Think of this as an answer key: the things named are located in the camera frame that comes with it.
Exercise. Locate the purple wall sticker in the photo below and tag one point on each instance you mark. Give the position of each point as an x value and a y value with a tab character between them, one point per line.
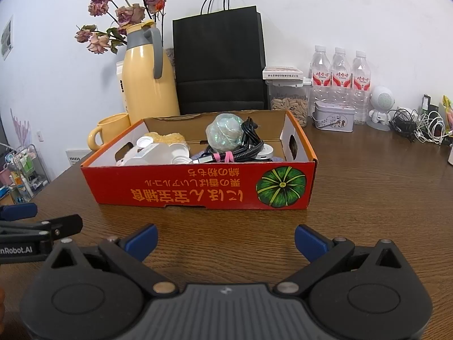
21	127

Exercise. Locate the storage cart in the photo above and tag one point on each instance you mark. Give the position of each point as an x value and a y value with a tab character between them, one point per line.
24	173

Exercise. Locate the white round charger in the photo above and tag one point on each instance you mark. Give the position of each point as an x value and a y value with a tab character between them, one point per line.
264	152

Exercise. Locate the clear nut container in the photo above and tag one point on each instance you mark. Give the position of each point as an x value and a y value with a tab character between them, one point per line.
286	102

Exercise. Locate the white plastic bottle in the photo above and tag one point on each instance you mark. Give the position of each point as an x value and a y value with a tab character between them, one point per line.
159	154

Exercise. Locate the dried pink flowers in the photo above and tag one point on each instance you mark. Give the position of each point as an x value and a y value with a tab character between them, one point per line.
131	14

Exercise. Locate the black paper bag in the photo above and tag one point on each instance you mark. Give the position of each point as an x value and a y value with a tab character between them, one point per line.
219	60

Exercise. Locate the white ribbed cap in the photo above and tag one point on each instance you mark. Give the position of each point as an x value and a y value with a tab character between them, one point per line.
180	160

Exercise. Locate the white robot speaker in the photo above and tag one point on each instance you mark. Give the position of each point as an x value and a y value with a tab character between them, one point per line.
382	104

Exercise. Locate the grey tin box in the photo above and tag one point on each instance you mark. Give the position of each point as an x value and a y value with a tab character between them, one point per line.
334	117

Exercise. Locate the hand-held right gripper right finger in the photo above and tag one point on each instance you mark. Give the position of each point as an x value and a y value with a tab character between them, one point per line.
309	243

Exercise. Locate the white wall outlet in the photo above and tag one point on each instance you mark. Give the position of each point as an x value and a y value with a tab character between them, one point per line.
40	136

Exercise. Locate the purple cloth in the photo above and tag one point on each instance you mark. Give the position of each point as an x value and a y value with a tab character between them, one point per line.
200	155

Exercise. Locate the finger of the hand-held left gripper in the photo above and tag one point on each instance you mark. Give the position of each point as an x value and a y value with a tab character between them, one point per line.
67	225
19	211

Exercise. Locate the white ribbed-lid jar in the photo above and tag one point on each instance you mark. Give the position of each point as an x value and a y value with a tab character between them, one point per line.
145	142

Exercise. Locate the yellow thermos jug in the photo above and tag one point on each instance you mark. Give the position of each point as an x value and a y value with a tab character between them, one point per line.
148	78

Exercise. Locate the wall picture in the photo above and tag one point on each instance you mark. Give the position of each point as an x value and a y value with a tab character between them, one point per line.
6	37

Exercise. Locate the yellow white plush toy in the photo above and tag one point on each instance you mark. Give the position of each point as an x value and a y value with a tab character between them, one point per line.
166	138

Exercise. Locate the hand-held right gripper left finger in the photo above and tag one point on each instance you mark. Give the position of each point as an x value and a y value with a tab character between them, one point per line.
141	242

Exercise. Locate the yellow mug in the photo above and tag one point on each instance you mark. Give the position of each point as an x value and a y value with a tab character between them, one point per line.
111	129

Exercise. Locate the red cardboard box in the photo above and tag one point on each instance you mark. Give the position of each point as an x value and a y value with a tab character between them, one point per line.
198	187

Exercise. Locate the small black device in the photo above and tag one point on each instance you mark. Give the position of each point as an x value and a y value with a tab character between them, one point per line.
429	108

